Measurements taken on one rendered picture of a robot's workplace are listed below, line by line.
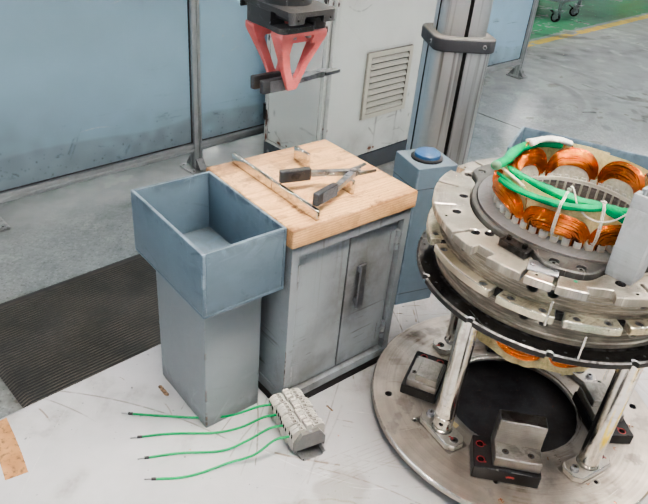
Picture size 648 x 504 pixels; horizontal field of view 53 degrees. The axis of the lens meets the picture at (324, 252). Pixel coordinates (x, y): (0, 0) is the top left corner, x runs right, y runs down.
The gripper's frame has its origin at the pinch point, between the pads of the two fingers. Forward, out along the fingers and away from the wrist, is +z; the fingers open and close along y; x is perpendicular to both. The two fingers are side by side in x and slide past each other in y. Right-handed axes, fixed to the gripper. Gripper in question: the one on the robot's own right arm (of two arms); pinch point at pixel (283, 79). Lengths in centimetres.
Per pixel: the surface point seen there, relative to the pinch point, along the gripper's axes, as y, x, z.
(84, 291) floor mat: -128, 14, 118
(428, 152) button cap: 3.3, 25.8, 14.4
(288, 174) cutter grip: 6.1, -3.3, 9.3
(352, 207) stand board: 13.0, 1.2, 11.9
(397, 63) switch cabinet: -151, 185, 67
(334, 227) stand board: 13.9, -2.3, 13.1
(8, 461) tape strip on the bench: 1, -40, 40
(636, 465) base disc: 48, 21, 38
